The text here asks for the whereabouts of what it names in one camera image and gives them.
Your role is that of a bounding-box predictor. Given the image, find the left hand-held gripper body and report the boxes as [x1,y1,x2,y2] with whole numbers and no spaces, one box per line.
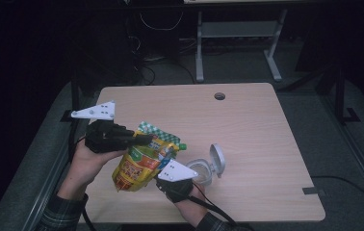
[70,100,130,154]

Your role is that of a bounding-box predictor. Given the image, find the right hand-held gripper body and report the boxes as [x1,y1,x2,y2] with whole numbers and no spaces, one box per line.
[155,159,199,204]

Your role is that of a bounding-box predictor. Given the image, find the yellow green spouted refill pouch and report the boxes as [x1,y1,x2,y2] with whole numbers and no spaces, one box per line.
[112,120,188,193]

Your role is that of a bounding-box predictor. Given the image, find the white lidded container with handle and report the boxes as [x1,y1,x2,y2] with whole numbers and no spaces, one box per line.
[185,142,227,188]

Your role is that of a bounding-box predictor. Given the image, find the person's right hand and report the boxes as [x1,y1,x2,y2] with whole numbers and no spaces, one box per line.
[174,185,209,226]

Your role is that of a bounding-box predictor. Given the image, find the person's left hand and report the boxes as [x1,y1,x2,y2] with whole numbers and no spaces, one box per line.
[68,140,128,188]

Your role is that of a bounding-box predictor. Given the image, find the black metal stand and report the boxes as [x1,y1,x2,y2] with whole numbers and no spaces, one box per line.
[329,67,361,125]
[59,72,82,127]

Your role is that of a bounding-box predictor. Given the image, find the grey tape strip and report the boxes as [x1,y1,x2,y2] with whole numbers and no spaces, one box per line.
[301,187,326,196]

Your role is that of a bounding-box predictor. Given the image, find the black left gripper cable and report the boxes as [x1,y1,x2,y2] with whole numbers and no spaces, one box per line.
[67,136,96,231]

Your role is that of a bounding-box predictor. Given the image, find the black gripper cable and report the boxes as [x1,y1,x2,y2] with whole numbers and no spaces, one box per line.
[67,136,96,231]
[188,194,238,226]

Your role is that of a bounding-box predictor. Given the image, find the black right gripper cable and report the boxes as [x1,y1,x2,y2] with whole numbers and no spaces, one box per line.
[188,194,238,226]

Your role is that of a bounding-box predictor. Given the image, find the tangle of black floor cables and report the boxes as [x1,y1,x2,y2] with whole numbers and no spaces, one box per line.
[133,35,197,87]

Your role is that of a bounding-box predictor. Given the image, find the white hanging cable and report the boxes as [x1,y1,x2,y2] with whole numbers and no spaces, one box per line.
[139,12,185,32]

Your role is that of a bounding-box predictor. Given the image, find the grey metal desk frame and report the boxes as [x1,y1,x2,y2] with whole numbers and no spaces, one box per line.
[195,9,289,83]

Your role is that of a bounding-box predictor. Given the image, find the black floor cable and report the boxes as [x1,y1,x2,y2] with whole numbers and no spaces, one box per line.
[311,175,364,211]

